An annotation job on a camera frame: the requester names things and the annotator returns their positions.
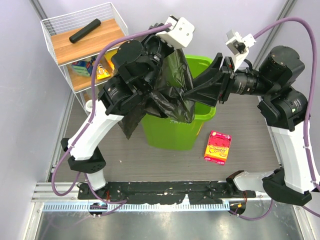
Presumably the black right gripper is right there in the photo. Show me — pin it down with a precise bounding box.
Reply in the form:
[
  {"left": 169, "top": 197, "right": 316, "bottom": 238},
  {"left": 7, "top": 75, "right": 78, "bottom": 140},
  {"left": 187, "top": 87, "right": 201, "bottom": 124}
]
[{"left": 184, "top": 52, "right": 276, "bottom": 108}]

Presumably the yellow orange sponge pack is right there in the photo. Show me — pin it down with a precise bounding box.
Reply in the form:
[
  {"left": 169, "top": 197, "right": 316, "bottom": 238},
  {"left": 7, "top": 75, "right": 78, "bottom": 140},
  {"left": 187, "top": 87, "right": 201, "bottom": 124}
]
[{"left": 104, "top": 55, "right": 115, "bottom": 72}]

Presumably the green plastic trash bin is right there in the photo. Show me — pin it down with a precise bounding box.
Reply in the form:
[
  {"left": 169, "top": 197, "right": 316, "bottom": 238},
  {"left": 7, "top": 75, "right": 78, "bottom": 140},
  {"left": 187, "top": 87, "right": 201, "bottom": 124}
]
[{"left": 141, "top": 55, "right": 216, "bottom": 151}]

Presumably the blue green sponge pack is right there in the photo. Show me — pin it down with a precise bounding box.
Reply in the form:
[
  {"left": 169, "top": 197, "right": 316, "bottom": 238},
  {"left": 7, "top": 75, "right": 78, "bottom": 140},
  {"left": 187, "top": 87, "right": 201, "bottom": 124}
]
[{"left": 71, "top": 60, "right": 94, "bottom": 77}]

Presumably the black trash bag roll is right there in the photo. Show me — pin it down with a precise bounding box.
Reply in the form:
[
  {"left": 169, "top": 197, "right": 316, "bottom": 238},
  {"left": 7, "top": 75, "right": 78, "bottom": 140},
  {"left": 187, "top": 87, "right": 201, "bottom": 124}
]
[{"left": 69, "top": 18, "right": 101, "bottom": 44}]

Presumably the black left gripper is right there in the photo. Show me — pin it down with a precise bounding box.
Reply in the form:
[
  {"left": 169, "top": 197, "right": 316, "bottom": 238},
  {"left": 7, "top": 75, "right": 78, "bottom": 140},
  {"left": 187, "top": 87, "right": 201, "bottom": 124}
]
[{"left": 140, "top": 24, "right": 177, "bottom": 92}]

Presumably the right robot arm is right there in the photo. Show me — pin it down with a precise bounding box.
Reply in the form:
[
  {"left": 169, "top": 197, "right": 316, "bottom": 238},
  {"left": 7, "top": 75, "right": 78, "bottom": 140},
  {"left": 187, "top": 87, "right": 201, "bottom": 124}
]
[{"left": 183, "top": 45, "right": 320, "bottom": 206}]

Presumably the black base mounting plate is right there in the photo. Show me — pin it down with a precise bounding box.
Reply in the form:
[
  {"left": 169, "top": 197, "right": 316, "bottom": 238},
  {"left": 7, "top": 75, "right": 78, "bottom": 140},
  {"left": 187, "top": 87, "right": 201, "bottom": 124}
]
[{"left": 77, "top": 180, "right": 257, "bottom": 205}]

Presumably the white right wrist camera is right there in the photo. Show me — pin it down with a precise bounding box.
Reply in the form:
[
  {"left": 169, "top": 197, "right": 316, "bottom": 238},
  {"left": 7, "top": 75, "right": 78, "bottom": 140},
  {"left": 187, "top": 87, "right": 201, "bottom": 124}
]
[{"left": 225, "top": 30, "right": 256, "bottom": 71}]

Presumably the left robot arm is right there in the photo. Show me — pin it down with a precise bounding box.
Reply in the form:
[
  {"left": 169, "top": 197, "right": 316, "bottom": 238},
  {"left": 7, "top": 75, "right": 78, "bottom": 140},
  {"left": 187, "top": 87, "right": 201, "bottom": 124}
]
[{"left": 61, "top": 34, "right": 174, "bottom": 199}]

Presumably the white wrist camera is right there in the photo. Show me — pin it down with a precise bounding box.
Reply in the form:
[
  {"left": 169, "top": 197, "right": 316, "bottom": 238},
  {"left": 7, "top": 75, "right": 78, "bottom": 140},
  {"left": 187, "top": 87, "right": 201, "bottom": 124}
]
[
  {"left": 156, "top": 15, "right": 195, "bottom": 49},
  {"left": 225, "top": 30, "right": 256, "bottom": 71}
]

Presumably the grey slotted cable duct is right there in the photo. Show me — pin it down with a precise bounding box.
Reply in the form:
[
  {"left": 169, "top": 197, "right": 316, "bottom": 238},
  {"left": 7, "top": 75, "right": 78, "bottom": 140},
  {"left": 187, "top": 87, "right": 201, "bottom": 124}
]
[{"left": 42, "top": 201, "right": 230, "bottom": 212}]

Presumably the pink orange sponge package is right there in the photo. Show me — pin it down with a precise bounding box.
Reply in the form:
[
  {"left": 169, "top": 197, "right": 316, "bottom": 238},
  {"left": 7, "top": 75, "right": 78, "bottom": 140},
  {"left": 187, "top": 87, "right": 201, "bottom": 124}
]
[{"left": 204, "top": 130, "right": 232, "bottom": 166}]

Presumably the yellow snack bag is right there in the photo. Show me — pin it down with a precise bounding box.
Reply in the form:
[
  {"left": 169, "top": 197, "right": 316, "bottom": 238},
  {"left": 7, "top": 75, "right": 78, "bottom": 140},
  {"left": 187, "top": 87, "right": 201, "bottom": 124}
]
[{"left": 96, "top": 63, "right": 111, "bottom": 80}]

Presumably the white wire shelf rack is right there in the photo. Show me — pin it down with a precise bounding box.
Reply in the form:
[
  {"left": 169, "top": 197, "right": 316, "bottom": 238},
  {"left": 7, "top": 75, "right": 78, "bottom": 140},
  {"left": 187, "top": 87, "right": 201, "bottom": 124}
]
[{"left": 41, "top": 2, "right": 129, "bottom": 107}]

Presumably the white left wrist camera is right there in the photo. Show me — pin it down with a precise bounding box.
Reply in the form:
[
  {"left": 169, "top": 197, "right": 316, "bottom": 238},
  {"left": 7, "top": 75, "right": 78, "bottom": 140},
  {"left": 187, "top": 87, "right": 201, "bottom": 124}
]
[{"left": 156, "top": 15, "right": 195, "bottom": 49}]

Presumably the aluminium frame rail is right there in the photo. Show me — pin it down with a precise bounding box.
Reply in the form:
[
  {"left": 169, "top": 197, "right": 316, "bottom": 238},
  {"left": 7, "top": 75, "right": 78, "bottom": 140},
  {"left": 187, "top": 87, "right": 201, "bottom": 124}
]
[{"left": 31, "top": 181, "right": 81, "bottom": 202}]

